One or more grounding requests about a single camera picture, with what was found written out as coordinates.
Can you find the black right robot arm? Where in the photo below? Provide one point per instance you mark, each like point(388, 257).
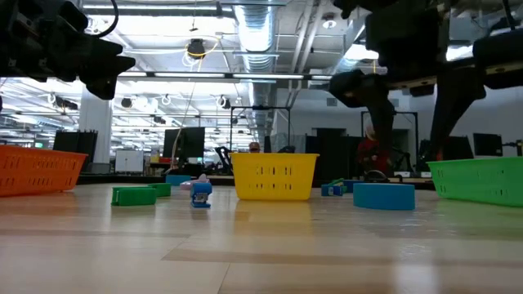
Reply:
point(351, 6)

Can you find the blue tape roll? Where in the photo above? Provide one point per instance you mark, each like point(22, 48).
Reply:
point(176, 180)
point(384, 197)

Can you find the black background robot arm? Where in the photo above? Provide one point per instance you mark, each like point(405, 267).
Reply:
point(224, 157)

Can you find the black rounded device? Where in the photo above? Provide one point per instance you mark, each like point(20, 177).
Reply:
point(376, 176)

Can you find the black aluminium table frame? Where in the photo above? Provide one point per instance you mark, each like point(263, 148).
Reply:
point(122, 179)

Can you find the green plastic basket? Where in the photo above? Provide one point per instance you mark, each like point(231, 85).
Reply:
point(478, 179)

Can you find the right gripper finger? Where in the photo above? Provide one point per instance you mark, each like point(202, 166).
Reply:
point(453, 106)
point(380, 122)

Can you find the green mini stapler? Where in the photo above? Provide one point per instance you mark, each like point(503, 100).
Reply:
point(337, 181)
point(135, 197)
point(163, 190)

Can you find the silver round ventilation duct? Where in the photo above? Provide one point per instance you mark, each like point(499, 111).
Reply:
point(256, 32)

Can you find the black ceiling camera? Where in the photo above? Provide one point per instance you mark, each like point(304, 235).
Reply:
point(196, 48)

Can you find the white pillar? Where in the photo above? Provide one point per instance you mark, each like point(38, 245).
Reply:
point(96, 122)

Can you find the person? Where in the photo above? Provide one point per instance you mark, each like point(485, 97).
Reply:
point(365, 155)
point(254, 147)

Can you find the yellow plastic basket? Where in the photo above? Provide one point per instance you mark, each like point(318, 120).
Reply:
point(274, 179)

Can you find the white staple remover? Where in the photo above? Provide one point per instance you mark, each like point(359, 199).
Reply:
point(192, 183)

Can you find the black partition panel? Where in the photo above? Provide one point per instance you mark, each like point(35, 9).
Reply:
point(335, 155)
point(75, 147)

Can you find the white cabinet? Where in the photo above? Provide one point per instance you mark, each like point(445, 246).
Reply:
point(129, 161)

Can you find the LED light bar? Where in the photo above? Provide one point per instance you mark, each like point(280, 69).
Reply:
point(265, 76)

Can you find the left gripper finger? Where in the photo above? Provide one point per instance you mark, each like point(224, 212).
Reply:
point(122, 63)
point(102, 51)

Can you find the blue mini stapler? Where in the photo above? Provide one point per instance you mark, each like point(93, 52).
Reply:
point(332, 190)
point(201, 190)

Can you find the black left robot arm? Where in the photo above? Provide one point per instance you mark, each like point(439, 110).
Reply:
point(12, 41)

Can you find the orange plastic basket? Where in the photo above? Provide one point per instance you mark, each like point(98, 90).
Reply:
point(37, 171)

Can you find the black monitor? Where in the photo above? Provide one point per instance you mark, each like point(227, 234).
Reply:
point(184, 143)
point(488, 145)

